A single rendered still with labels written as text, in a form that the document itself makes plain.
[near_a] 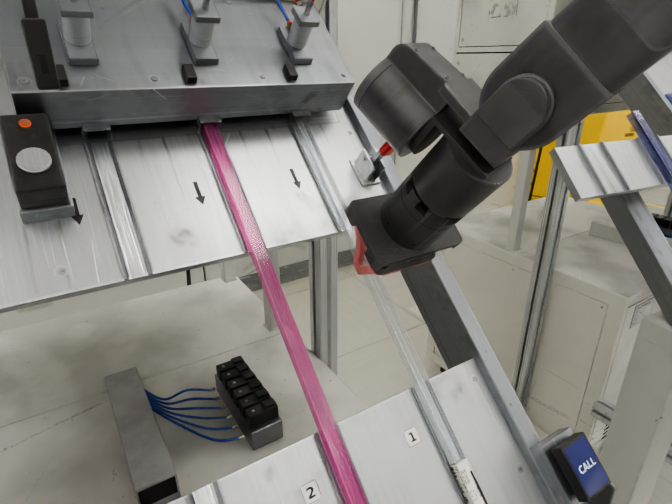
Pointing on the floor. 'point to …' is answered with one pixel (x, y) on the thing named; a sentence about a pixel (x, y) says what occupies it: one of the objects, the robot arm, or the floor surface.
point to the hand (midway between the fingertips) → (366, 263)
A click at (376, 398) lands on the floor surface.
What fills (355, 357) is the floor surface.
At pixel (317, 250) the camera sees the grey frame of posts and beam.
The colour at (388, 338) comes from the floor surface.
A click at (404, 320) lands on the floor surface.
